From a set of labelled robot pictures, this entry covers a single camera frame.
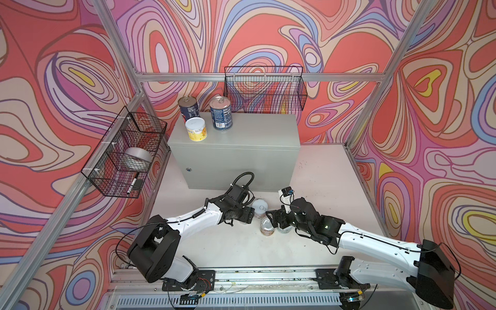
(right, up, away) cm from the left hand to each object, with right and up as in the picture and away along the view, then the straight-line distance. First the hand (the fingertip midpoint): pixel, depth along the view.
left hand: (249, 211), depth 87 cm
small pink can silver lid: (+8, -5, -7) cm, 11 cm away
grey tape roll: (-42, +24, -16) cm, 51 cm away
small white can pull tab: (+5, +2, +1) cm, 6 cm away
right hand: (+11, +1, -8) cm, 14 cm away
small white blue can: (+16, -7, -4) cm, 18 cm away
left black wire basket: (-51, +37, -7) cm, 63 cm away
